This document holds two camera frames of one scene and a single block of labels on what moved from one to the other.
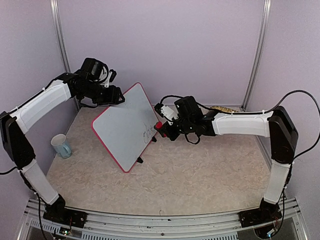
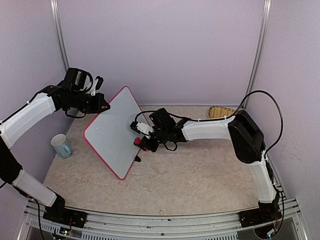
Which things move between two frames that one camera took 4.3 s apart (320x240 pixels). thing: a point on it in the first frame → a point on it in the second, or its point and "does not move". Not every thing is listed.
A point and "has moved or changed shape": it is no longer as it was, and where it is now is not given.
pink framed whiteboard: x=126 y=129 has moved or changed shape
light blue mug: x=58 y=141 does not move
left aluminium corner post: x=56 y=11 does not move
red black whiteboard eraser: x=160 y=127 has moved or changed shape
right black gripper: x=172 y=135 → x=146 y=144
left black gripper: x=113 y=96 → x=97 y=107
